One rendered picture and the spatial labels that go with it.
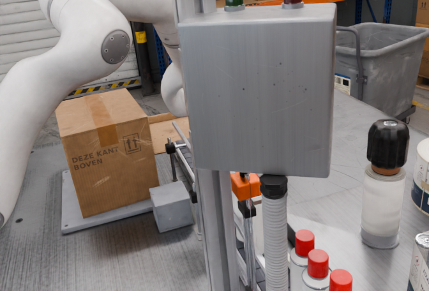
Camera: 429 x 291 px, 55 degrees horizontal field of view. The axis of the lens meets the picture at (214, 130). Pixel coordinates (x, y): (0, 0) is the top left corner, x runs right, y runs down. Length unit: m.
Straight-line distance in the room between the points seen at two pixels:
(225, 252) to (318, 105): 0.33
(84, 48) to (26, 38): 4.23
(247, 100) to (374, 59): 2.54
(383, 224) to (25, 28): 4.35
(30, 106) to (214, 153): 0.37
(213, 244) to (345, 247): 0.45
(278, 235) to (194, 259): 0.56
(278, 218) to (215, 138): 0.13
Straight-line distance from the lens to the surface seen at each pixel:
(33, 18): 4.86
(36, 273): 1.19
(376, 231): 1.02
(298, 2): 0.50
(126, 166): 1.22
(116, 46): 0.68
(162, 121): 1.86
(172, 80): 0.99
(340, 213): 1.14
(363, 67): 3.00
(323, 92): 0.46
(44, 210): 1.42
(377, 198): 0.97
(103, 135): 1.17
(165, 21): 0.82
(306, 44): 0.44
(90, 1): 0.72
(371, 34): 3.82
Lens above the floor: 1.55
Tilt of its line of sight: 25 degrees down
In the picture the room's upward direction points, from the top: 6 degrees counter-clockwise
